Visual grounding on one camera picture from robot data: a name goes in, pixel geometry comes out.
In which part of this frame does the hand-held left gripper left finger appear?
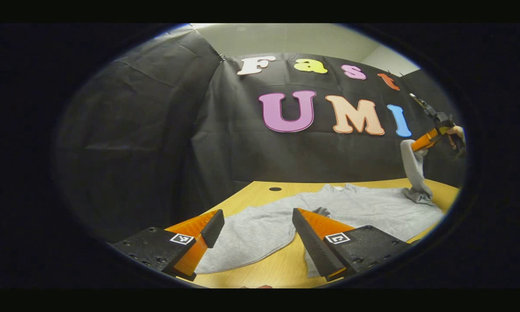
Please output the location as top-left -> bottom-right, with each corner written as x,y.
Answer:
110,209 -> 225,281

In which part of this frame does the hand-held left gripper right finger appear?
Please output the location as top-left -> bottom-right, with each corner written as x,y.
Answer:
292,208 -> 412,281

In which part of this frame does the grey sweatshirt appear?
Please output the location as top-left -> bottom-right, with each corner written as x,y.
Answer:
195,139 -> 445,278

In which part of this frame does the black backdrop cloth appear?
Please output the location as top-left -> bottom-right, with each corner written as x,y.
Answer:
54,28 -> 466,241

